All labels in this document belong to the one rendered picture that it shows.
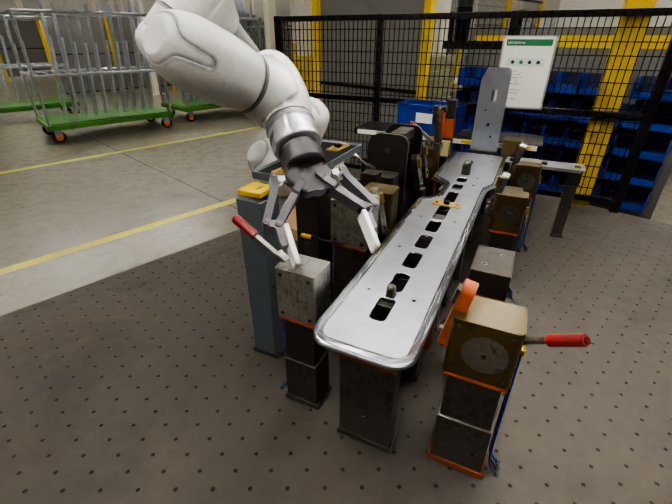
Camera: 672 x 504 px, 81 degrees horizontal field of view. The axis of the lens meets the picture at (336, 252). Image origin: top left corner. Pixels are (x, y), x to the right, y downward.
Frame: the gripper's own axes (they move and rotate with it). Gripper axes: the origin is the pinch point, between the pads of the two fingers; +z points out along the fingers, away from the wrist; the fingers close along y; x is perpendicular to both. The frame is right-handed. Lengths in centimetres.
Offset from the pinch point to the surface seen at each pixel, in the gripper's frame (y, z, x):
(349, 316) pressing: -3.4, 7.9, -13.0
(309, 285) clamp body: 1.7, 0.1, -13.9
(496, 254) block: -40.8, 3.7, -12.5
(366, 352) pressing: -2.1, 15.5, -7.7
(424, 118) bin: -98, -87, -74
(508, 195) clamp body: -68, -16, -26
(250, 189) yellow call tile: 6.2, -25.7, -18.7
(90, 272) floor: 85, -114, -233
